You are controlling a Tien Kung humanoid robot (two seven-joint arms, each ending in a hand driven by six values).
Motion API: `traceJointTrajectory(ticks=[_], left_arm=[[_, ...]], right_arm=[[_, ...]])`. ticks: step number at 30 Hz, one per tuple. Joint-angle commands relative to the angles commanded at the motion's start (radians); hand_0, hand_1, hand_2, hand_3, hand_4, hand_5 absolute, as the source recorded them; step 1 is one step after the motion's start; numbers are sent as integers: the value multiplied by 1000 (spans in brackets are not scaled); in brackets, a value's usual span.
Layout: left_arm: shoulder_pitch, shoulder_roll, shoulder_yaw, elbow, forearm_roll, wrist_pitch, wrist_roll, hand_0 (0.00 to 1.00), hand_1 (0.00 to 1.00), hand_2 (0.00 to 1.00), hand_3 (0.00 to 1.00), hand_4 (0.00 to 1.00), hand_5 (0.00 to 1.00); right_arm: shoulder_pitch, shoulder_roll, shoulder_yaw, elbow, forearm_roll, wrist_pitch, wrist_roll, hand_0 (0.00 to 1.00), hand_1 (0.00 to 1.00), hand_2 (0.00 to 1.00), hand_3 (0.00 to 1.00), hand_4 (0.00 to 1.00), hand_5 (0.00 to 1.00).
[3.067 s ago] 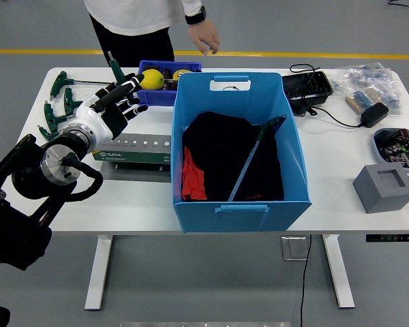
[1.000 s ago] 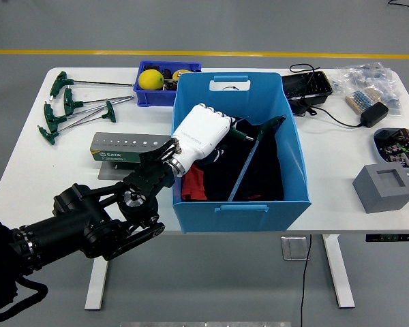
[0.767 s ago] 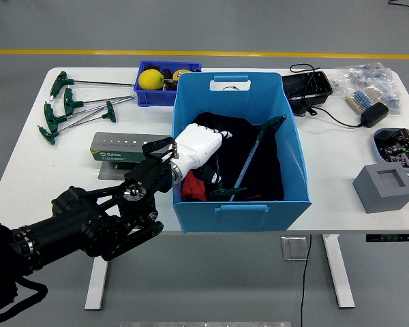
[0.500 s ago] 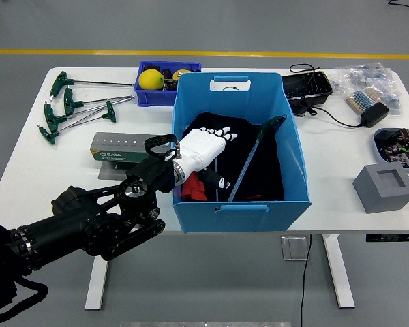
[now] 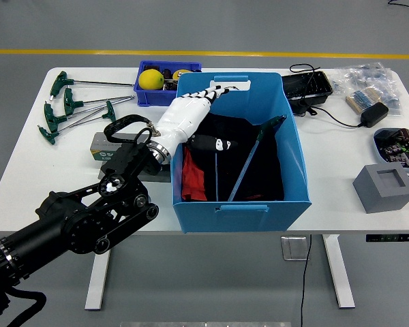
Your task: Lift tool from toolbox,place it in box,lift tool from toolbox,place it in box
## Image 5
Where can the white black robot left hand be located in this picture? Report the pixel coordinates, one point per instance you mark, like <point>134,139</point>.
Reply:
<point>180,119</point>

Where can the large blue plastic box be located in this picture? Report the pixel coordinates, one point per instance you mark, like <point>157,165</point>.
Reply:
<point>242,218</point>

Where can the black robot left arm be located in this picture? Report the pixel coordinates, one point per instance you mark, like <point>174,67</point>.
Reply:
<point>71,221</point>

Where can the small blue parts bin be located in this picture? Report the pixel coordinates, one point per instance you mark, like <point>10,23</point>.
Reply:
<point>153,97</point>

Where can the yellow tape measure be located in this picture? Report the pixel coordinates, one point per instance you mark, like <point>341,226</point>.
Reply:
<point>182,73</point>

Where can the dark brown cylinder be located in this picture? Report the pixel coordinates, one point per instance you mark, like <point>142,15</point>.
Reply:
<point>166,73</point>

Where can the yellow lemon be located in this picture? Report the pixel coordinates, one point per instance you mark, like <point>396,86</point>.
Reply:
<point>151,79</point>

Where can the red cloth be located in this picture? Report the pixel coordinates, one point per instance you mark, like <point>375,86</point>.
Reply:
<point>192,177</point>

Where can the black cloth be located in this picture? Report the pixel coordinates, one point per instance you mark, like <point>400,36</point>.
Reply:
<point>259,160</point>

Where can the black plastic tray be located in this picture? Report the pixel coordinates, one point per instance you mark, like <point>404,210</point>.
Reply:
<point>305,86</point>

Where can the metal floor socket plate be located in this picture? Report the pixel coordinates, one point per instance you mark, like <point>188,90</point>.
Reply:
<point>294,248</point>

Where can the resistor tape bundle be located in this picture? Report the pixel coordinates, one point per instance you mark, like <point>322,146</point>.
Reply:
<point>361,99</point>

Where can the white table leg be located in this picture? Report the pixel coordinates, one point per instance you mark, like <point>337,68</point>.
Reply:
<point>99,282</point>
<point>339,272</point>

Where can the clear bags of blue parts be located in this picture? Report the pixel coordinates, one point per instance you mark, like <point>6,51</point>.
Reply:
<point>364,75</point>

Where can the black power adapter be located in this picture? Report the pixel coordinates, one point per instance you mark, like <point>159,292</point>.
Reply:
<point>375,115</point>

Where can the light blue dish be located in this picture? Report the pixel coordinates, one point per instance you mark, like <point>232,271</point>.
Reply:
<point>378,150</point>

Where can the grey block with square recess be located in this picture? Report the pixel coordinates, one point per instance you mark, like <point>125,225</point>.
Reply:
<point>378,194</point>

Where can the pile of electronic parts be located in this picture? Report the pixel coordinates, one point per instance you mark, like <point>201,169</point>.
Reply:
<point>398,146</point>

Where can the black table control panel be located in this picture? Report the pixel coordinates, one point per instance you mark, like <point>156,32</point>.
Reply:
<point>392,237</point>

